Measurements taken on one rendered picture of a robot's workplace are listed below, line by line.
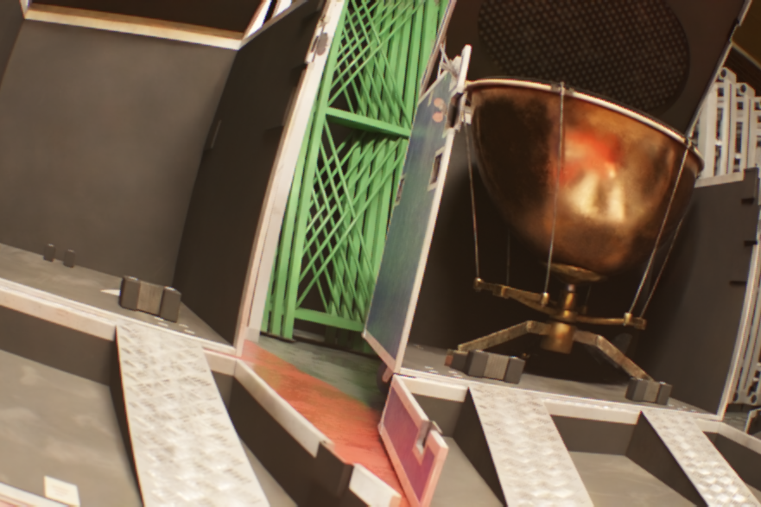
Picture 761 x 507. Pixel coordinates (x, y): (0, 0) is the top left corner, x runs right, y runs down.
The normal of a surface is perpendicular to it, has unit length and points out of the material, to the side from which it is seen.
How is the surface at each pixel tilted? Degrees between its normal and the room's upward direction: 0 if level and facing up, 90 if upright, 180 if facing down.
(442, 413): 91
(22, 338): 91
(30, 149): 90
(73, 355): 91
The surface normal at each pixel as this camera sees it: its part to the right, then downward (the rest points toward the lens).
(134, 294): 0.35, 0.07
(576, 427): 0.07, 0.04
